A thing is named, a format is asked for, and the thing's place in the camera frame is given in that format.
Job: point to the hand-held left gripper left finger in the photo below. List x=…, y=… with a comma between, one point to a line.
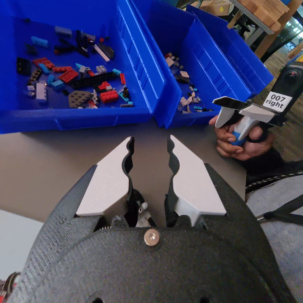
x=104, y=189

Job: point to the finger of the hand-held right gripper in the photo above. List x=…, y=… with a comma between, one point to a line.
x=224, y=117
x=258, y=113

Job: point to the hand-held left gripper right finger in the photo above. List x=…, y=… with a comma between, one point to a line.
x=198, y=189

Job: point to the pile of grey white toy bricks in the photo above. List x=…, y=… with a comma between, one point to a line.
x=184, y=101

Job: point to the grey toy brick model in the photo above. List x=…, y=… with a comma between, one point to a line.
x=144, y=217

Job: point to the blue plastic bin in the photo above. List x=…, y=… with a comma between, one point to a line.
x=71, y=118
x=165, y=28
x=236, y=47

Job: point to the toy instruction booklet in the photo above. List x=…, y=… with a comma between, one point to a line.
x=16, y=236

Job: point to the person's right forearm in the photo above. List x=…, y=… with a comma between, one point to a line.
x=272, y=165

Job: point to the person's right hand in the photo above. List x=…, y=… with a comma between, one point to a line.
x=236, y=151

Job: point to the brown cardboard box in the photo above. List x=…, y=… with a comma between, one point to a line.
x=213, y=7
x=260, y=9

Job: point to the pile of red black toy bricks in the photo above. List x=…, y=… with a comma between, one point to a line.
x=109, y=97

